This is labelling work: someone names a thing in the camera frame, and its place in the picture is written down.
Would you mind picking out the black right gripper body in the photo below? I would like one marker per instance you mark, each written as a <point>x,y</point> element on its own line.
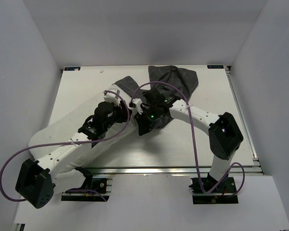
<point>148,118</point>

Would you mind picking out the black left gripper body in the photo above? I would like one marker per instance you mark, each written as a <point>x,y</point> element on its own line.
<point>119,116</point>

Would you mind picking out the dark grey checked pillowcase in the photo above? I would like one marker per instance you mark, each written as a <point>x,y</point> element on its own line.
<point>167,80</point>

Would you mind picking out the white pillow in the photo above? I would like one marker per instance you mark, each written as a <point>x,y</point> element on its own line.
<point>62,130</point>

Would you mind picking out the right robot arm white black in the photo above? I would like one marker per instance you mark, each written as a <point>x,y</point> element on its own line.
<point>223,131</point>

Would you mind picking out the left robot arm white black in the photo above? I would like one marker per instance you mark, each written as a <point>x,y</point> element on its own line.
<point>60,170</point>

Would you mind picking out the blue label sticker left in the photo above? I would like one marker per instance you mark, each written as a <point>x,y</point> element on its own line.
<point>75,68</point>

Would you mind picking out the blue label sticker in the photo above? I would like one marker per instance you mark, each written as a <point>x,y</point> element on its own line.
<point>75,68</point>
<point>215,66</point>

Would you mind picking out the blue label sticker right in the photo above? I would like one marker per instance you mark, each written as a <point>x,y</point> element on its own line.
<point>215,66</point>

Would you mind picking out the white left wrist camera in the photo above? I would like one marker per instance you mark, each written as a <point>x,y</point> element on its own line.
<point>112,96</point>

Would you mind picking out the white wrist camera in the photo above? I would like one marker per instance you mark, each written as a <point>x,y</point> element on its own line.
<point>112,96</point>
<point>136,103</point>

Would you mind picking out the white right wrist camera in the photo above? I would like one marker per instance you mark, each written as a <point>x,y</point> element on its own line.
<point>136,103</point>

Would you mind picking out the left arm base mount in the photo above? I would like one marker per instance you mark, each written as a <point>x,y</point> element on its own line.
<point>95,188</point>

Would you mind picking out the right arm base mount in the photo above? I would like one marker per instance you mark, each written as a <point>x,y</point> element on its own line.
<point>222,195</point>

